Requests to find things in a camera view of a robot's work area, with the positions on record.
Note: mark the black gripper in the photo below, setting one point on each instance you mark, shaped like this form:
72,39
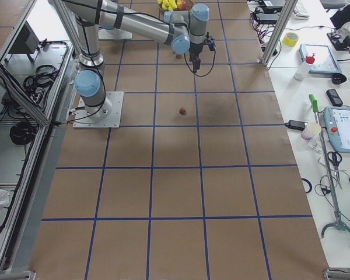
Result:
195,50

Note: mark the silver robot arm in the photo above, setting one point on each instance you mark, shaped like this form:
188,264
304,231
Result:
184,31

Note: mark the woven wicker fruit basket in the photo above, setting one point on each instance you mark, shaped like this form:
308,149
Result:
190,4

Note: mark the red apple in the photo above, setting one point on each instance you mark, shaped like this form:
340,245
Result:
181,5

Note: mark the yellow banana bunch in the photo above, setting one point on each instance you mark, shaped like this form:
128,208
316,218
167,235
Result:
167,5

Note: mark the black power brick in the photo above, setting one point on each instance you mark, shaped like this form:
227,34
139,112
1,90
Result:
265,19

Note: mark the yellow tape roll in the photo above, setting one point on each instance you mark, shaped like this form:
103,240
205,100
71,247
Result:
290,39

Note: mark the white bottle red cap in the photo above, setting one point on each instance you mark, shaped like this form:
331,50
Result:
305,67

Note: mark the black power adapter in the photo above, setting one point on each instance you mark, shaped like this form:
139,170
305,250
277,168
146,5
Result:
296,125

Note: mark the white paper cup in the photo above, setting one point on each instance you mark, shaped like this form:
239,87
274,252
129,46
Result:
310,130

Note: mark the black phone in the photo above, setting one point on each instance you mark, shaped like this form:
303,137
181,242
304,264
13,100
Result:
334,98

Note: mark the teach pendant with screen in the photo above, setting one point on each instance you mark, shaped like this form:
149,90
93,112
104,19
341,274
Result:
337,123

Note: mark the grey control box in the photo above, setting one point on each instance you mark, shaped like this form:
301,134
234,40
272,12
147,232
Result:
26,43

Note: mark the long reach grabber tool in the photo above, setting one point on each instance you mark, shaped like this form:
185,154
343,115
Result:
338,224

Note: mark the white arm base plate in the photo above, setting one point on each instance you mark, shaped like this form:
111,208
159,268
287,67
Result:
114,34
109,116

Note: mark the aluminium frame post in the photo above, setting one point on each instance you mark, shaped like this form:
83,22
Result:
286,12

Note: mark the black handled scissors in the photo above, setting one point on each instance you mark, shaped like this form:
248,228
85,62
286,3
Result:
335,158

